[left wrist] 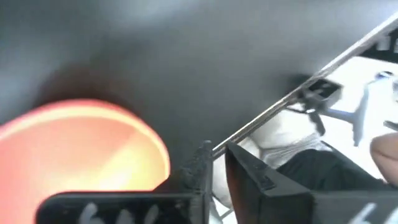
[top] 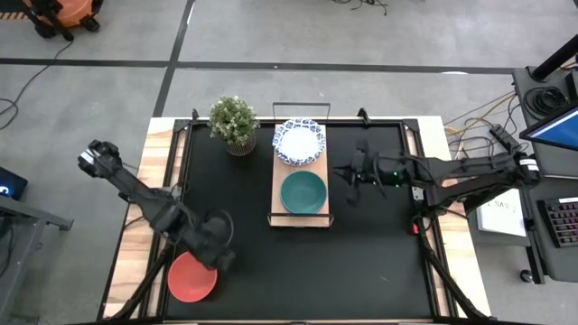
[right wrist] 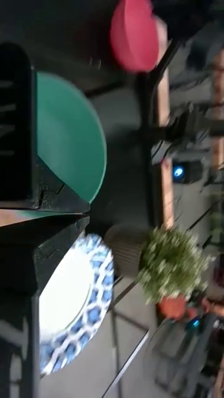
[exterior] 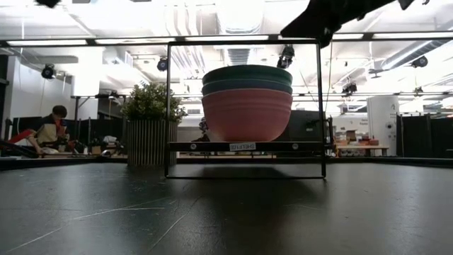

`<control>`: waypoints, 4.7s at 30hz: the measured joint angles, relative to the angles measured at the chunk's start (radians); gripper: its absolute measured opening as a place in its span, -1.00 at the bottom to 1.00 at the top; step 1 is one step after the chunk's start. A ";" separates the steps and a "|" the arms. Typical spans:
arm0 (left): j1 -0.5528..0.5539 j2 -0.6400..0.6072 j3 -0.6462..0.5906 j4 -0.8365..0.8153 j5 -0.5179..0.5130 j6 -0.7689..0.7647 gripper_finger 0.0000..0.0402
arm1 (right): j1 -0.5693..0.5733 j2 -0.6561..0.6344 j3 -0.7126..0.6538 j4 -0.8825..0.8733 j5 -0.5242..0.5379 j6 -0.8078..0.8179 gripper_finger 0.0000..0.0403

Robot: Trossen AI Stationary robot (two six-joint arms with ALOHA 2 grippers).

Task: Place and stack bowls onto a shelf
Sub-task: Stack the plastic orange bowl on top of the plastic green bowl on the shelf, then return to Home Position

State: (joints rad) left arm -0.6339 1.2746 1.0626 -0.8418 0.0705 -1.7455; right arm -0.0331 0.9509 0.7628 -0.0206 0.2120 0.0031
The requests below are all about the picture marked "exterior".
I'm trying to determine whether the black ceiling rail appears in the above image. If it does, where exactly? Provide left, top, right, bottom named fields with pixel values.
left=0, top=33, right=453, bottom=47

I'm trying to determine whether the black metal stand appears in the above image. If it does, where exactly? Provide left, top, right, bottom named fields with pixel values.
left=70, top=94, right=127, bottom=142

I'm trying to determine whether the black partition panel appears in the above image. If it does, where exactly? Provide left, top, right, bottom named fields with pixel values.
left=396, top=113, right=453, bottom=159

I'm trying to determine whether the red bar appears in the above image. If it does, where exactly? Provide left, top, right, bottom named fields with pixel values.
left=6, top=130, right=32, bottom=146

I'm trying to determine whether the green plant in ribbed pot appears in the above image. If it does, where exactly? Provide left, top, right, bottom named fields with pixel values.
left=121, top=81, right=188, bottom=167

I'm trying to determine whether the blue ribbed bowl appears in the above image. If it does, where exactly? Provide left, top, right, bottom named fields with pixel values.
left=201, top=78, right=294, bottom=96

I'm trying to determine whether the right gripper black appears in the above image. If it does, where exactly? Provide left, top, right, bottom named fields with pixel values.
left=280, top=0, right=396, bottom=50

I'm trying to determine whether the black table mat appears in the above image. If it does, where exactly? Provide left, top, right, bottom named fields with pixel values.
left=0, top=161, right=453, bottom=255

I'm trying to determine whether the green ribbed bowl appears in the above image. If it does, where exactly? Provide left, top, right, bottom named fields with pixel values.
left=202, top=64, right=294, bottom=88

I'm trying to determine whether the dark cabinet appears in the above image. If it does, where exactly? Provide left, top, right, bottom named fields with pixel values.
left=282, top=110, right=333, bottom=159

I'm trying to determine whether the white cylindrical column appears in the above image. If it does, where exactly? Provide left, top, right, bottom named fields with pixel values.
left=367, top=96, right=400, bottom=157

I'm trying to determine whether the person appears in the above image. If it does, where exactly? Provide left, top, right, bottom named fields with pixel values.
left=35, top=105, right=70, bottom=154

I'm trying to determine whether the wooden shelf with black frame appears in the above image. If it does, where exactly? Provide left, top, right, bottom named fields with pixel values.
left=164, top=40, right=326, bottom=180

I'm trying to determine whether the wooden background table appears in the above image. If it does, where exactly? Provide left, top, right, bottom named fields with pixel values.
left=335, top=143, right=390, bottom=158

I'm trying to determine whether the pink ribbed bowl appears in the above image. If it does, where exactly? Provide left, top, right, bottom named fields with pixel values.
left=201, top=88, right=294, bottom=142

